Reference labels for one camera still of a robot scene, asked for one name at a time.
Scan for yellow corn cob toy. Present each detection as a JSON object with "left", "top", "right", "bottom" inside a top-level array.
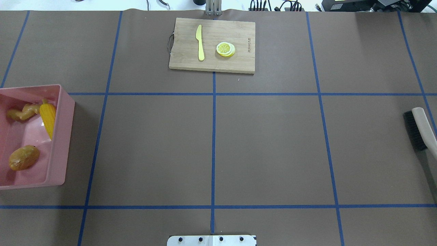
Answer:
[{"left": 39, "top": 98, "right": 56, "bottom": 140}]

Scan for tan ginger root toy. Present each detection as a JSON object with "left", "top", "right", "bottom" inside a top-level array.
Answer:
[{"left": 6, "top": 104, "right": 41, "bottom": 121}]

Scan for brown potato toy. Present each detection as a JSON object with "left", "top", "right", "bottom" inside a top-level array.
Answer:
[{"left": 9, "top": 145, "right": 40, "bottom": 171}]

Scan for beige hand brush black bristles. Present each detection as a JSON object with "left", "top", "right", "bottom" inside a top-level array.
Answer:
[{"left": 403, "top": 107, "right": 437, "bottom": 159}]

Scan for pink plastic bin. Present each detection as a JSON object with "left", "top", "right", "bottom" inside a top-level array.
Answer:
[{"left": 0, "top": 84, "right": 75, "bottom": 190}]

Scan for yellow plastic knife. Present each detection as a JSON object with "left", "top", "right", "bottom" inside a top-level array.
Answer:
[{"left": 195, "top": 24, "right": 205, "bottom": 61}]

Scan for yellow lemon slice toy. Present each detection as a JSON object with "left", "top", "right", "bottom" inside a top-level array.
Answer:
[{"left": 216, "top": 42, "right": 236, "bottom": 57}]

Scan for bamboo cutting board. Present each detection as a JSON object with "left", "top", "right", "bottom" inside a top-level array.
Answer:
[{"left": 169, "top": 17, "right": 256, "bottom": 74}]

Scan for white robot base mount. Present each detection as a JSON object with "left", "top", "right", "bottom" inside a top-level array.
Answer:
[{"left": 167, "top": 235, "right": 257, "bottom": 246}]

